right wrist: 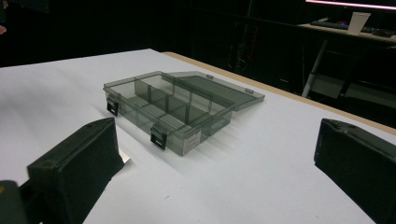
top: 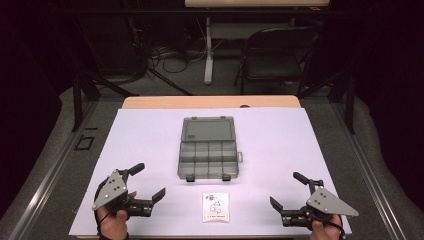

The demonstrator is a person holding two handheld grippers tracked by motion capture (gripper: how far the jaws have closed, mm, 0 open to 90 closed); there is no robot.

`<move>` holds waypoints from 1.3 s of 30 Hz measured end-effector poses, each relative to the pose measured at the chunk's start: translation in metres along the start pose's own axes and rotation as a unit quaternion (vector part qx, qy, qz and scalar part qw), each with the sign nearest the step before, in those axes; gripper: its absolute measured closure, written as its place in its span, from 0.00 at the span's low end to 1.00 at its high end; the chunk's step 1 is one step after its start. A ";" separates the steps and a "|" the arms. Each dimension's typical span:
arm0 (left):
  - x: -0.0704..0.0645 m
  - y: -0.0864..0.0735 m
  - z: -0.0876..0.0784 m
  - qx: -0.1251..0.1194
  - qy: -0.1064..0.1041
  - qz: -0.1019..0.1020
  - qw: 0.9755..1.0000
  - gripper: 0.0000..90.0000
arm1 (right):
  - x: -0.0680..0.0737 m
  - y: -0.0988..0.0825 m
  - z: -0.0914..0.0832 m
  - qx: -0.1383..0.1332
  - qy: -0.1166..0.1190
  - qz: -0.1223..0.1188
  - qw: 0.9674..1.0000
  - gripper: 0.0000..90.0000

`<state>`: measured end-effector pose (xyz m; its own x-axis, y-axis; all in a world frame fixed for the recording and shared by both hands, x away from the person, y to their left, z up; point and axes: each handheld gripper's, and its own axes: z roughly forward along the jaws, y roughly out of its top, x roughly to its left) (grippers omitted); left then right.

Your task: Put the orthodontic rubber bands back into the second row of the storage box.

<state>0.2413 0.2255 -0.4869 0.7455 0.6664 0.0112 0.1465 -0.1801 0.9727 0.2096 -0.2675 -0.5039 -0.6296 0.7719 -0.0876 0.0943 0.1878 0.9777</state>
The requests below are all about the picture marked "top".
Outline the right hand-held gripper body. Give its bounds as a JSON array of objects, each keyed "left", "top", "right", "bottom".
[{"left": 281, "top": 179, "right": 360, "bottom": 232}]

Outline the bundle of floor cables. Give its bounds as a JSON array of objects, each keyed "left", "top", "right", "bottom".
[{"left": 145, "top": 19, "right": 209, "bottom": 75}]

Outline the small white printed packet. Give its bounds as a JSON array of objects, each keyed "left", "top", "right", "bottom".
[{"left": 201, "top": 192, "right": 231, "bottom": 224}]

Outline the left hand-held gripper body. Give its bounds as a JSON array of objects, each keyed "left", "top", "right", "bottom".
[{"left": 92, "top": 168, "right": 156, "bottom": 218}]

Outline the person's right hand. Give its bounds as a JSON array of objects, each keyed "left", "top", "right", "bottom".
[{"left": 309, "top": 215, "right": 345, "bottom": 240}]

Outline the wooden table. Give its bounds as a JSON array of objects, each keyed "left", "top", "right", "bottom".
[{"left": 121, "top": 95, "right": 302, "bottom": 110}]

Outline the black wrist cord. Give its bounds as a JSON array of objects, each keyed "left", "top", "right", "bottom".
[
  {"left": 328, "top": 218, "right": 347, "bottom": 240},
  {"left": 94, "top": 178, "right": 113, "bottom": 240}
]

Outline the metal floor rail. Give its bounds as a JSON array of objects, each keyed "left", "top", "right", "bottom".
[
  {"left": 331, "top": 101, "right": 409, "bottom": 240},
  {"left": 8, "top": 101, "right": 99, "bottom": 240}
]

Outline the white table mat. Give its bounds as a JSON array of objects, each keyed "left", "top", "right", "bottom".
[{"left": 68, "top": 106, "right": 353, "bottom": 237}]

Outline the black folding chair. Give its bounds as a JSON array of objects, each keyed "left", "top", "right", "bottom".
[{"left": 233, "top": 26, "right": 322, "bottom": 96}]

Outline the black metal stand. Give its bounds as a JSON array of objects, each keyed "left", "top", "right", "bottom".
[
  {"left": 70, "top": 49, "right": 138, "bottom": 133},
  {"left": 295, "top": 69, "right": 356, "bottom": 135}
]

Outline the dark cabinet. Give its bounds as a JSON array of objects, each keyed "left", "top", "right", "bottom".
[{"left": 78, "top": 9, "right": 149, "bottom": 78}]

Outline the person's left hand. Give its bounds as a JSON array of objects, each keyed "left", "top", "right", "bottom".
[{"left": 97, "top": 190, "right": 138, "bottom": 240}]

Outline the desk with white legs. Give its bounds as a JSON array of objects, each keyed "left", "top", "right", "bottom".
[{"left": 184, "top": 0, "right": 331, "bottom": 86}]

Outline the grey clear plastic compartment box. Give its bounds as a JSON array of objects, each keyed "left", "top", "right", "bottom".
[{"left": 177, "top": 115, "right": 244, "bottom": 183}]

